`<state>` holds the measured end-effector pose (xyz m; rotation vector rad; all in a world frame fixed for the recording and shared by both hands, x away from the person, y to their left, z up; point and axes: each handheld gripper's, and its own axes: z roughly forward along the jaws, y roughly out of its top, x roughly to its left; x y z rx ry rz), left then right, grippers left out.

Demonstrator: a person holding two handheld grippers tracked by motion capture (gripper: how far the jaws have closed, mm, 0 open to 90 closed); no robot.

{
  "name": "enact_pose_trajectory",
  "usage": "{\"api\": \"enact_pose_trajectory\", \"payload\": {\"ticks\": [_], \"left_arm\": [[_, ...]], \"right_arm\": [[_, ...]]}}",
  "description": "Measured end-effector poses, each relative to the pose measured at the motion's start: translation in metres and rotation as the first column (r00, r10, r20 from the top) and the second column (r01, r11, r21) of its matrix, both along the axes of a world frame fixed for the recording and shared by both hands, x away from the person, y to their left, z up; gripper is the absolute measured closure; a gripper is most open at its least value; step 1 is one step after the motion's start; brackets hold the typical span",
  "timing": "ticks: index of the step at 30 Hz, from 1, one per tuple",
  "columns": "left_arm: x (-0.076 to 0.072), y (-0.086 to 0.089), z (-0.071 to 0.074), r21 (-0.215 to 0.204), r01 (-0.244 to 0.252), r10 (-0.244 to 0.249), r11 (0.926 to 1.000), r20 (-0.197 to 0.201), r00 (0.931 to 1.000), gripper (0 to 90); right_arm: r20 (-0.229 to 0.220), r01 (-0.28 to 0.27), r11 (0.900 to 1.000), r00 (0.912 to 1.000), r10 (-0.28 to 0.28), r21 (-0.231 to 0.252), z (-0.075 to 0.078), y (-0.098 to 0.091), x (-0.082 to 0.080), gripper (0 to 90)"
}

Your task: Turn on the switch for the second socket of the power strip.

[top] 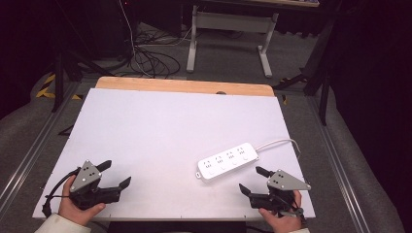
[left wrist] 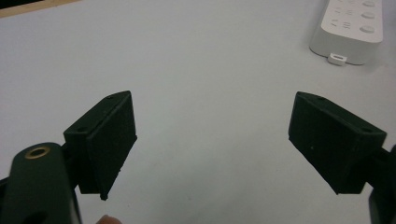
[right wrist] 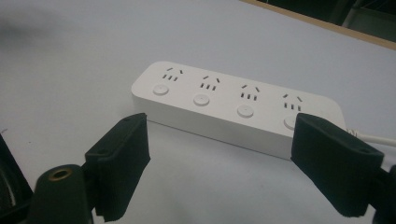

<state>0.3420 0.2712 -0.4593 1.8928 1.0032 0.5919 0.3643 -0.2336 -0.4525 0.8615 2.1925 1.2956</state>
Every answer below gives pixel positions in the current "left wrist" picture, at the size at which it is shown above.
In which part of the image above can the white power strip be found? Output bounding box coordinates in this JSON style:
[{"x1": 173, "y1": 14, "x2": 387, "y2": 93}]
[{"x1": 308, "y1": 0, "x2": 384, "y2": 67}]

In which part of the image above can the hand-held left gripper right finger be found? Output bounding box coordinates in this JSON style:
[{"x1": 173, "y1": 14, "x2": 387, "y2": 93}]
[{"x1": 288, "y1": 91, "x2": 388, "y2": 196}]

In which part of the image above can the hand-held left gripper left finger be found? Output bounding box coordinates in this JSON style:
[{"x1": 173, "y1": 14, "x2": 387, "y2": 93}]
[{"x1": 63, "y1": 90, "x2": 138, "y2": 201}]

